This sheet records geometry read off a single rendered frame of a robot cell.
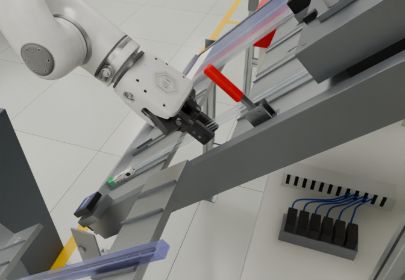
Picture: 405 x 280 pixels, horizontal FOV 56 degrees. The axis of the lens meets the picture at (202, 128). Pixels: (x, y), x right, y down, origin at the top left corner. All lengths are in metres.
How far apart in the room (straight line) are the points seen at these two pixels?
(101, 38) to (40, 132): 1.68
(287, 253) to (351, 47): 0.54
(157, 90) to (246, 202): 1.21
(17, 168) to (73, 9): 0.78
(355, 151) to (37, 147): 1.58
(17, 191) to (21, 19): 0.86
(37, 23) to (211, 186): 0.32
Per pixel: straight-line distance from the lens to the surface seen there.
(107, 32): 0.59
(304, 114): 0.44
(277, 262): 0.85
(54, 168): 2.00
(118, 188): 0.81
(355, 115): 0.44
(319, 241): 0.86
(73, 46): 0.55
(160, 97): 0.57
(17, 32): 0.54
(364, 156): 1.13
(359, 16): 0.43
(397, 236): 0.55
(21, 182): 1.33
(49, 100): 2.46
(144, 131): 0.95
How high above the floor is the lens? 1.35
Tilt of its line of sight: 40 degrees down
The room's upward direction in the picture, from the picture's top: straight up
